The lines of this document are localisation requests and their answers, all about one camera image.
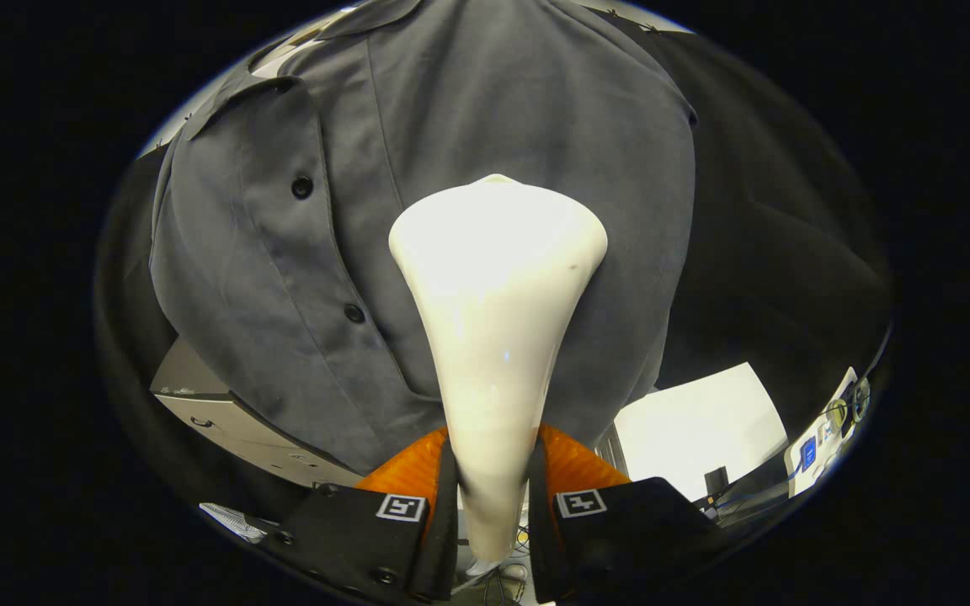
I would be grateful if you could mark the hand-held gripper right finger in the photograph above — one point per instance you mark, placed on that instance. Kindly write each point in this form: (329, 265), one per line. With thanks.
(538, 539)

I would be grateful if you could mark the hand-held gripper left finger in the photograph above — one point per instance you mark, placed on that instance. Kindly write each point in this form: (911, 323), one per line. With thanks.
(448, 539)

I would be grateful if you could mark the white garment steamer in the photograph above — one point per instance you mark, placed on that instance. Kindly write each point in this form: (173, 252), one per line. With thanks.
(498, 320)

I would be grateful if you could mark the grey button-up shirt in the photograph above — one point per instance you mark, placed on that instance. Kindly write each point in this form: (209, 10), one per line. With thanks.
(325, 295)

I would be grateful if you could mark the small black box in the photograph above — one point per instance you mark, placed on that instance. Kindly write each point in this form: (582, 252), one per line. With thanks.
(716, 481)

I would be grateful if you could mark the white table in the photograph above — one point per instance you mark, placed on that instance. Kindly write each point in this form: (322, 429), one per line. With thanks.
(695, 429)

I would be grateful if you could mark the white ribbed panel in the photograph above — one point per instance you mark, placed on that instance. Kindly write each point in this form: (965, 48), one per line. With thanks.
(232, 522)

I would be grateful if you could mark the grey drawer cabinet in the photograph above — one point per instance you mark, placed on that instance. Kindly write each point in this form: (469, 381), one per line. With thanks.
(232, 421)

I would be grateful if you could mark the white power strip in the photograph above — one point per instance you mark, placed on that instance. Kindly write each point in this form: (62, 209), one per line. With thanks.
(813, 454)

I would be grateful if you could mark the black backdrop cloth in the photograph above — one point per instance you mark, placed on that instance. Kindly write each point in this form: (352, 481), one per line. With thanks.
(771, 252)

